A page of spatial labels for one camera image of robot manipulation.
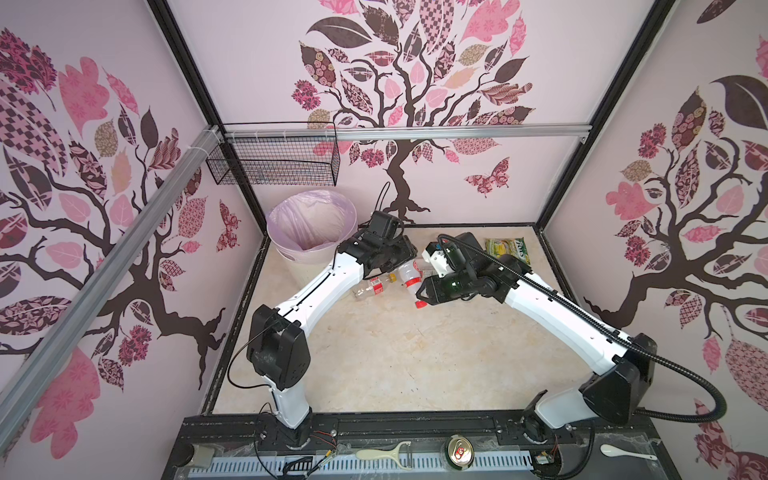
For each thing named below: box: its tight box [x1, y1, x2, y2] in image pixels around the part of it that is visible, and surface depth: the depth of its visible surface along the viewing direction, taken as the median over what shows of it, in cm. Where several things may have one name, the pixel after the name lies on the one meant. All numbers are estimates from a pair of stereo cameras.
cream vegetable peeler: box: [356, 440, 413, 471], surface depth 72 cm
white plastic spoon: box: [600, 444, 658, 460], surface depth 72 cm
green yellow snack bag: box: [484, 237, 531, 265], surface depth 112 cm
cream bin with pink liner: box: [266, 190, 358, 287], surface depth 92 cm
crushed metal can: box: [445, 434, 475, 470], surface depth 63 cm
